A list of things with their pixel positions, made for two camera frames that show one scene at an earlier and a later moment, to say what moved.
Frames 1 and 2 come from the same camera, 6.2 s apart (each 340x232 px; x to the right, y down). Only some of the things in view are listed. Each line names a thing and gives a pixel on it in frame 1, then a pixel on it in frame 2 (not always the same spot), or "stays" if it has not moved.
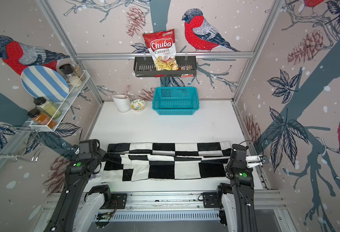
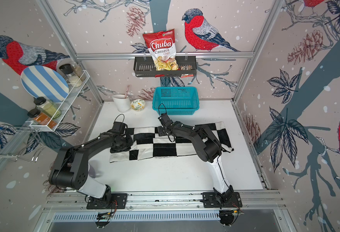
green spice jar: (48, 107) stays
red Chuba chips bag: (162, 47) stays
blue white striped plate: (41, 81) stays
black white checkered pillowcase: (132, 162) -> (147, 143)
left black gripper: (102, 152) -> (130, 143)
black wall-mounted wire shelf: (144, 67) stays
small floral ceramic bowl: (137, 105) stays
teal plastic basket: (176, 100) stays
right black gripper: (248, 168) -> (160, 134)
